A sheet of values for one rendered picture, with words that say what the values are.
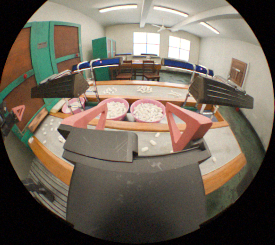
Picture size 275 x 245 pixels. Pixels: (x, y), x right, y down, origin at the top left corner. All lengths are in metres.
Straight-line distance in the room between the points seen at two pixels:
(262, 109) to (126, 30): 7.26
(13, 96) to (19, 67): 0.24
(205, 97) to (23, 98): 1.17
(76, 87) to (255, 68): 4.67
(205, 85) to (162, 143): 0.36
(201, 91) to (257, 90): 4.17
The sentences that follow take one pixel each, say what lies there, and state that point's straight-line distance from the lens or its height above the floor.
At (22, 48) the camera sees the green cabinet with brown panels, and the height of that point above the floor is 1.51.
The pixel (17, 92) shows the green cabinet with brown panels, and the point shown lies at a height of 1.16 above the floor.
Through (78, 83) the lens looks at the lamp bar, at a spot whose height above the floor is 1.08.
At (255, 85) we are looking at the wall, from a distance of 4.40.
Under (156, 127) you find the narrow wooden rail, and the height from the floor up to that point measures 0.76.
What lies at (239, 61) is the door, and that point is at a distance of 4.73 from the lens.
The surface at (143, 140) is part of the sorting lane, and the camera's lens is 0.47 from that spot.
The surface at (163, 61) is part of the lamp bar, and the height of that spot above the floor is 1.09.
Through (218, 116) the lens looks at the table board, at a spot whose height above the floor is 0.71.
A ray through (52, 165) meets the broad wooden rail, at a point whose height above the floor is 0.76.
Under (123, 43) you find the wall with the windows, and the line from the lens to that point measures 5.33.
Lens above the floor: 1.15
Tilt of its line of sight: 36 degrees down
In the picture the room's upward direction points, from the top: straight up
